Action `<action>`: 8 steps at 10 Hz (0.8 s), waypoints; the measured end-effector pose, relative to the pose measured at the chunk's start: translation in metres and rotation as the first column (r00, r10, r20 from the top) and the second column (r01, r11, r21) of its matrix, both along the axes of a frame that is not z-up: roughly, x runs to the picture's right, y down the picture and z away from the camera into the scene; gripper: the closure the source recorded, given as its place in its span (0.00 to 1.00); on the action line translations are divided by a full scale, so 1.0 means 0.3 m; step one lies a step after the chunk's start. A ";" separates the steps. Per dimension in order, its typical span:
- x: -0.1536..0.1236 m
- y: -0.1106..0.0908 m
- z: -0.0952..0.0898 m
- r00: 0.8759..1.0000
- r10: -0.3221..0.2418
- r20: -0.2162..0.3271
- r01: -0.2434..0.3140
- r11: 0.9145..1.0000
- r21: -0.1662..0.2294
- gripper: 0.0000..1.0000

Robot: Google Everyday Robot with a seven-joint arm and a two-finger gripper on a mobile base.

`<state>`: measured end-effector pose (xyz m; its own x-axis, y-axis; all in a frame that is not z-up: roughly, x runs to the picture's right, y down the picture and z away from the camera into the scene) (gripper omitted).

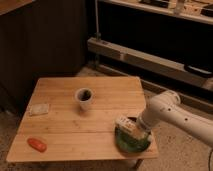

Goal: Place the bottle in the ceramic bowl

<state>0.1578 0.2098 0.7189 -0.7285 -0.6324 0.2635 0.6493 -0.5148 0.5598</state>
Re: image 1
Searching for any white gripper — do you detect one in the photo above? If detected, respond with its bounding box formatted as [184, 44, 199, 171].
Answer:
[115, 116, 148, 139]

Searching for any green bottle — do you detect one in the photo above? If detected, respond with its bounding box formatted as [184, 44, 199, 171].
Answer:
[114, 117, 152, 153]

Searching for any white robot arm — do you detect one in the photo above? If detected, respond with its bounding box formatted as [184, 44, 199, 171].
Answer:
[115, 90, 213, 147]

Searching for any wooden folding table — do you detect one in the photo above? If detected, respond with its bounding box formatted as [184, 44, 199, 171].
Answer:
[7, 76, 158, 162]

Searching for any long white shelf beam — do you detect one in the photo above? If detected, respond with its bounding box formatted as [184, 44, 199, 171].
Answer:
[87, 37, 213, 91]

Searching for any orange carrot toy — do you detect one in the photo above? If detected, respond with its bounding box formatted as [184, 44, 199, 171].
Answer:
[27, 138, 47, 152]

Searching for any vertical metal pole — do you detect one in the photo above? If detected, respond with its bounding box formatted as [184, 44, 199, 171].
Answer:
[94, 0, 101, 41]

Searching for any white sponge pad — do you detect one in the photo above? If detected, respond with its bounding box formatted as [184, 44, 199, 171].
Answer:
[29, 103, 49, 116]

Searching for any dark wooden cabinet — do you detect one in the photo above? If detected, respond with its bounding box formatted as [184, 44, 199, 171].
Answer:
[0, 0, 87, 114]

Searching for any upper white shelf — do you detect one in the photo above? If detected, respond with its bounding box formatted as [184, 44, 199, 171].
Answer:
[101, 0, 213, 25]

